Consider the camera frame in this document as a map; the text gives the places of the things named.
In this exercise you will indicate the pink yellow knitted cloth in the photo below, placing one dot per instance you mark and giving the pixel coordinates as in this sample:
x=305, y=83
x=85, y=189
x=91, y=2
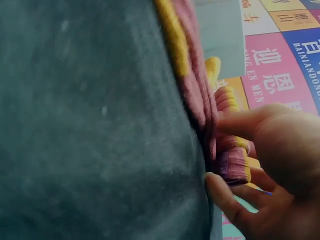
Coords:
x=195, y=75

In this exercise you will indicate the person's right hand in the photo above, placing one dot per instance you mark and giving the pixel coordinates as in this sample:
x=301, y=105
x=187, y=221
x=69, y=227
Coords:
x=287, y=155

